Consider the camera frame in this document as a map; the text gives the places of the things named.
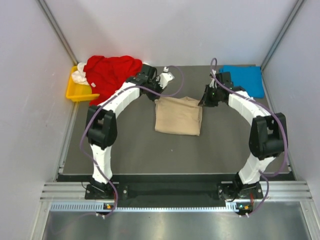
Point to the aluminium frame rail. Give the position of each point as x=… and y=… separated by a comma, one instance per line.
x=279, y=191

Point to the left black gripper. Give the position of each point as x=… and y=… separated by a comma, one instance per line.
x=159, y=89

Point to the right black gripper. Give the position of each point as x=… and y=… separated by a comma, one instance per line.
x=206, y=101

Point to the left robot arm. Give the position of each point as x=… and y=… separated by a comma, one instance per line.
x=101, y=124

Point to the white t shirt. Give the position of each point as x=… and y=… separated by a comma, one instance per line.
x=79, y=76

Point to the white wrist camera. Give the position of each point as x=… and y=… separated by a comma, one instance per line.
x=213, y=83
x=165, y=77

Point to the grey slotted cable duct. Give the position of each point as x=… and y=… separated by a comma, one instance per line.
x=103, y=207

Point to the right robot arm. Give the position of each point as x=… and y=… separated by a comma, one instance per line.
x=267, y=137

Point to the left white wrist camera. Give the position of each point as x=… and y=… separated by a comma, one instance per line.
x=165, y=77

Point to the yellow plastic bin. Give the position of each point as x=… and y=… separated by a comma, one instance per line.
x=78, y=92

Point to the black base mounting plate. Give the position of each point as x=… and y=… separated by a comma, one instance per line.
x=215, y=191

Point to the folded blue t shirt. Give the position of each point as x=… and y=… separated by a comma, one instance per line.
x=248, y=77

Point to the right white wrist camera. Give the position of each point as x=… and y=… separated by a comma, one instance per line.
x=213, y=83

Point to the beige t shirt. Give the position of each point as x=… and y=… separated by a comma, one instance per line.
x=178, y=116

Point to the red t shirt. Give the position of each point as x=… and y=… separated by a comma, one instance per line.
x=106, y=75

